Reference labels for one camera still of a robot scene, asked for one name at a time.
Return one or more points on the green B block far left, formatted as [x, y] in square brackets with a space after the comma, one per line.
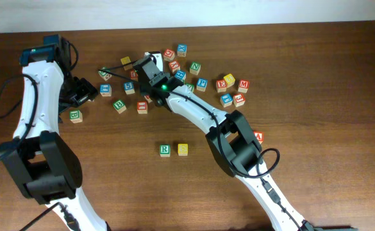
[76, 116]

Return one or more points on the blue P block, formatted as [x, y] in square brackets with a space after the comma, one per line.
[201, 84]

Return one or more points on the red K block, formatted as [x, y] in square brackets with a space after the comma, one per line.
[174, 66]

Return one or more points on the red Y block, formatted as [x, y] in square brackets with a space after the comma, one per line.
[148, 99]

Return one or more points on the blue block lower right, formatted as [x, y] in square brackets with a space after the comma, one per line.
[226, 100]

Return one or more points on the yellow block top left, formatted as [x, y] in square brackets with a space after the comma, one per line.
[126, 62]

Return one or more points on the red C block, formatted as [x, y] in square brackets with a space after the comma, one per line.
[169, 55]

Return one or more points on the blue H block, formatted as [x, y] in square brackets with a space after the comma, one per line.
[181, 75]

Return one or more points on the green b block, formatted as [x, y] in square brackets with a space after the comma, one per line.
[76, 116]
[119, 106]

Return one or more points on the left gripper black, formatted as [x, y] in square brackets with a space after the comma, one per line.
[79, 93]

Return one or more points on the red I block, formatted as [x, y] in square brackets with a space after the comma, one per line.
[142, 107]

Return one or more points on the red M block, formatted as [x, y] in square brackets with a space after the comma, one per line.
[243, 86]

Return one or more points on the green B block centre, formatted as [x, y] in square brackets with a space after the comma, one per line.
[119, 106]

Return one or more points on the green R block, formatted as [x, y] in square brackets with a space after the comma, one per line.
[165, 150]

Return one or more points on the yellow S block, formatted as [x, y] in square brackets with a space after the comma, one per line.
[182, 149]

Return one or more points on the red U block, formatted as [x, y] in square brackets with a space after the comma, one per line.
[134, 75]

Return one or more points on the red A block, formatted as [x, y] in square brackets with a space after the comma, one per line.
[259, 136]

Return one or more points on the green J block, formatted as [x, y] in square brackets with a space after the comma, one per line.
[104, 72]

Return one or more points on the yellow block by E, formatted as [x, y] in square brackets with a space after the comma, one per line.
[229, 79]

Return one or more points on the blue 5 block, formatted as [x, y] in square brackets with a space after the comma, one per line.
[129, 88]

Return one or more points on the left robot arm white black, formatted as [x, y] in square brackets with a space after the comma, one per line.
[40, 163]

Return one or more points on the blue X block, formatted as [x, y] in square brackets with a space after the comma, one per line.
[182, 50]

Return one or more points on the green V block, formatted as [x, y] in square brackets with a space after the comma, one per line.
[190, 87]

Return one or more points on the green N block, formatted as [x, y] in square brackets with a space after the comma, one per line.
[195, 68]

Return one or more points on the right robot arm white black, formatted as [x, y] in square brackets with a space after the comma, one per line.
[231, 139]

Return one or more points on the red E block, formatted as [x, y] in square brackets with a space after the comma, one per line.
[221, 86]

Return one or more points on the red 3 block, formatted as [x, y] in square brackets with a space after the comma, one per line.
[239, 100]

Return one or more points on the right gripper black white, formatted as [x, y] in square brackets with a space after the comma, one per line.
[149, 89]

